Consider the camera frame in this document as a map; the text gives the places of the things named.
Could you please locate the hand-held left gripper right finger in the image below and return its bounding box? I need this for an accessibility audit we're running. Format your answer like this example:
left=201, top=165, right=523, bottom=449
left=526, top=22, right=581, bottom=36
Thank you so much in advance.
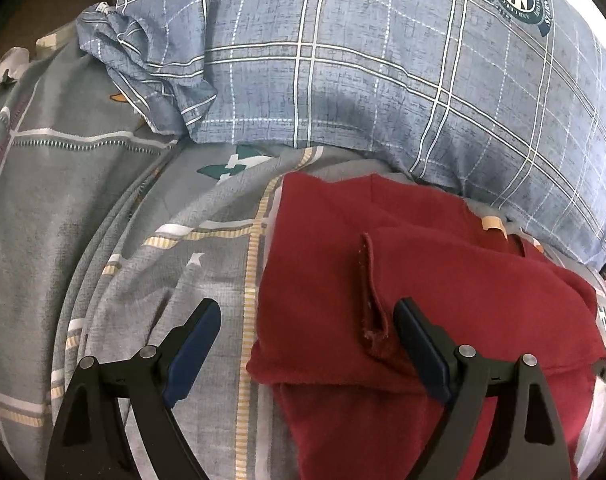
left=392, top=297, right=572, bottom=480

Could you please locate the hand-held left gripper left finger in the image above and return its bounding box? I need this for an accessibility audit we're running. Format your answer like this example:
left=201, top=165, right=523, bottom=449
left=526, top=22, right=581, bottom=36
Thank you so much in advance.
left=46, top=298, right=222, bottom=480

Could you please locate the grey folded quilt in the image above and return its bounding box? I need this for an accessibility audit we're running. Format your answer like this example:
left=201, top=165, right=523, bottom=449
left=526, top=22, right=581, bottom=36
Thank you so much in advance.
left=0, top=30, right=184, bottom=461

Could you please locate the blue plaid pillow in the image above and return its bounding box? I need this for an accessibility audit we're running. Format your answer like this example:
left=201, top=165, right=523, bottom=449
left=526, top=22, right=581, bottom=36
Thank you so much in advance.
left=76, top=0, right=606, bottom=271

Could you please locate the grey plaid bed sheet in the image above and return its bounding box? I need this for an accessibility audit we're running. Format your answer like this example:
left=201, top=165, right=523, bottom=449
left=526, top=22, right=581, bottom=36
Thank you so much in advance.
left=53, top=142, right=606, bottom=480

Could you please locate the red knit garment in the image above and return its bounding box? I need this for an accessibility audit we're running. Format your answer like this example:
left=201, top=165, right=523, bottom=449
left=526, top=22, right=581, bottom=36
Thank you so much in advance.
left=246, top=172, right=606, bottom=480

